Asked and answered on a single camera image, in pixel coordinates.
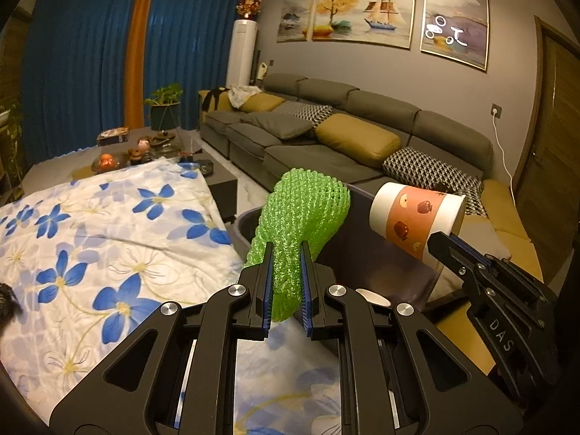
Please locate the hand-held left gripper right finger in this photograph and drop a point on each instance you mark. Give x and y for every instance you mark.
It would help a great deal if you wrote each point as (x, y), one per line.
(307, 290)

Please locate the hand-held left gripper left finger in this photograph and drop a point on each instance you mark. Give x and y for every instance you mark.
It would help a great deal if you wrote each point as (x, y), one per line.
(267, 290)

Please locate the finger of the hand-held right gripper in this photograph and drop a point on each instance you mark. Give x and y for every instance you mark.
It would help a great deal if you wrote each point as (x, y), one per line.
(446, 249)

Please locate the white orange paper cup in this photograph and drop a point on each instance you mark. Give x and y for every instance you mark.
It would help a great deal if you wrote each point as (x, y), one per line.
(408, 217)

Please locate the grey trash bin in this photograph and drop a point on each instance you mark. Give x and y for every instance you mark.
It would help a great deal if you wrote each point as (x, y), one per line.
(358, 258)

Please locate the green foam fruit net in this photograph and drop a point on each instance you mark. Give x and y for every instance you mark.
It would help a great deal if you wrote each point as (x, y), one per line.
(308, 208)

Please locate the yellow seat cushion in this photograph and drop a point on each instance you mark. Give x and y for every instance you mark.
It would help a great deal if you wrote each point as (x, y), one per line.
(512, 208)

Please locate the large patterned cushion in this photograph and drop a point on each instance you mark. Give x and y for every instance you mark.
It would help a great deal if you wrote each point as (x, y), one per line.
(430, 172)

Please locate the dark coffee table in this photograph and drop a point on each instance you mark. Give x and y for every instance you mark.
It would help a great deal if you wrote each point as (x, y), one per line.
(224, 185)

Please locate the grey sectional sofa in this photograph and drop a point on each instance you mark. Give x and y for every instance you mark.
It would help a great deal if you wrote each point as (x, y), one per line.
(317, 158)

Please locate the dark glass ashtray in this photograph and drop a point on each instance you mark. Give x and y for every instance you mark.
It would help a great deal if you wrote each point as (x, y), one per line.
(205, 166)

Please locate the large yellow cushion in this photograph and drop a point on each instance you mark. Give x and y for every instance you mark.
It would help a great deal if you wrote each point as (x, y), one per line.
(358, 140)

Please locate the brown wooden door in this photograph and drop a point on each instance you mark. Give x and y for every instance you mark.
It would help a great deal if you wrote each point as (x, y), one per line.
(548, 145)

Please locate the blue floral blanket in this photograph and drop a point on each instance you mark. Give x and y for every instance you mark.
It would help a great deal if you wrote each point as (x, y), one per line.
(113, 235)

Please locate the flat grey cushion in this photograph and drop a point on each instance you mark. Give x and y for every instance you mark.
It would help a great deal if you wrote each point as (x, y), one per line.
(276, 124)

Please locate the small patterned cushion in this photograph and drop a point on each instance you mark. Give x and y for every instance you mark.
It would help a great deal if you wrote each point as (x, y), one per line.
(303, 111)

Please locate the small yellow cushion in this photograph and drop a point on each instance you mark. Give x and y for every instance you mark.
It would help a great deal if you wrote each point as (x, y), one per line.
(260, 103)

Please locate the small pink figurine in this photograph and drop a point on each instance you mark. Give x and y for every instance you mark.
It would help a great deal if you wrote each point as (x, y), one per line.
(144, 143)

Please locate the white cloth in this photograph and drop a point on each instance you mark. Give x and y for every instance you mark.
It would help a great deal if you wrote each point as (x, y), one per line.
(242, 95)

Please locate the black garment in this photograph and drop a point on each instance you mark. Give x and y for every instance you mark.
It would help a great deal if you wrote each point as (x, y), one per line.
(213, 98)

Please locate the dark plant pot stand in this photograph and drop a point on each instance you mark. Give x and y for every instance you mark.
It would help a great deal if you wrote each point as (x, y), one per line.
(164, 117)

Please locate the orange fruit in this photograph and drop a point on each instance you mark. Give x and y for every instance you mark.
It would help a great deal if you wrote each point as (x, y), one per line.
(107, 162)

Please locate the printed flat box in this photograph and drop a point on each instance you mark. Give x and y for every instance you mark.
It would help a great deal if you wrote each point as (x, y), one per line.
(112, 136)

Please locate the green potted plant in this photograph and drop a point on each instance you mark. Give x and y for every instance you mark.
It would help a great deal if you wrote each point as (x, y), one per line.
(164, 94)

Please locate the framed painting with glare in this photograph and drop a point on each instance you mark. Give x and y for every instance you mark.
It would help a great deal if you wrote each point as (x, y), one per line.
(455, 25)

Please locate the white standing air conditioner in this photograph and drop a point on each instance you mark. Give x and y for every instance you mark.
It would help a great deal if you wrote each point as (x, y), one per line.
(241, 52)

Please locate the tree and sailboat painting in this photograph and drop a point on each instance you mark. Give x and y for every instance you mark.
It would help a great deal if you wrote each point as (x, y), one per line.
(362, 13)

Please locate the blue curtain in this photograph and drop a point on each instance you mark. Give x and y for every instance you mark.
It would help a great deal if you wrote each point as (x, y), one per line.
(77, 68)
(199, 40)

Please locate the black plastic bag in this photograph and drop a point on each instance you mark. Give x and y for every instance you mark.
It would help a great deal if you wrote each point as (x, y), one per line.
(8, 303)

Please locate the orange curtain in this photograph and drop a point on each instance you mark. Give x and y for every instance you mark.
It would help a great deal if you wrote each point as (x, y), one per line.
(138, 54)

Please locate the small landscape painting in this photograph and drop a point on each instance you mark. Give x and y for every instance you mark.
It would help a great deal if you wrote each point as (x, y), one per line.
(295, 16)

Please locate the red gold flower ornament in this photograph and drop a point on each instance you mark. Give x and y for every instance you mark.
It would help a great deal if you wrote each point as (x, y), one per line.
(248, 7)

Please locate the leafy plant on stand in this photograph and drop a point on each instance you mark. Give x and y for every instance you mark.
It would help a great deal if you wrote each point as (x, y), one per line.
(11, 140)

